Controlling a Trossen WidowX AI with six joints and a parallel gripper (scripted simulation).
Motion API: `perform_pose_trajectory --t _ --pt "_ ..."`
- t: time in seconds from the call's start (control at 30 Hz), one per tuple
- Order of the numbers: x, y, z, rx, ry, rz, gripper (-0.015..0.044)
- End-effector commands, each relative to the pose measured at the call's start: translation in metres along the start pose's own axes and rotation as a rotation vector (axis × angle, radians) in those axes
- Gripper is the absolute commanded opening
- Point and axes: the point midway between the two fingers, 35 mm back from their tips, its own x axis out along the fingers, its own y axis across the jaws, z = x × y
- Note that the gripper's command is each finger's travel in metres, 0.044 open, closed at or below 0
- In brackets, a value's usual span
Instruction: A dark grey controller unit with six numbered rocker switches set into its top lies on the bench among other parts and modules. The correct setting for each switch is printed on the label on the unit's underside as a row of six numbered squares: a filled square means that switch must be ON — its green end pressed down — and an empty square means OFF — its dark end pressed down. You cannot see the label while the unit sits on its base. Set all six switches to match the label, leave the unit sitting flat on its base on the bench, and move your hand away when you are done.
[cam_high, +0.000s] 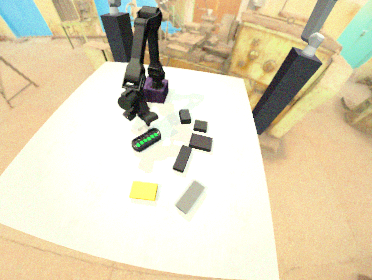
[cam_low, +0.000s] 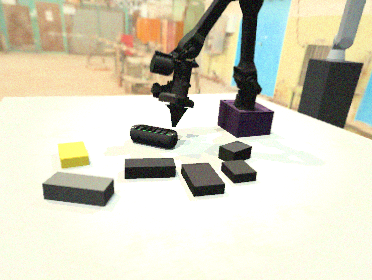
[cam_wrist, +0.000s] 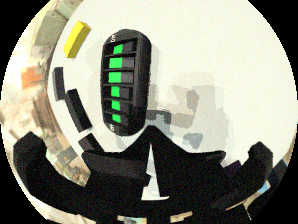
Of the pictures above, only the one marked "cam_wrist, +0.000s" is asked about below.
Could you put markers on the yellow flat block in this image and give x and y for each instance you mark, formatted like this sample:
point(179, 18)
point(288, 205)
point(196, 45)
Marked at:
point(74, 41)

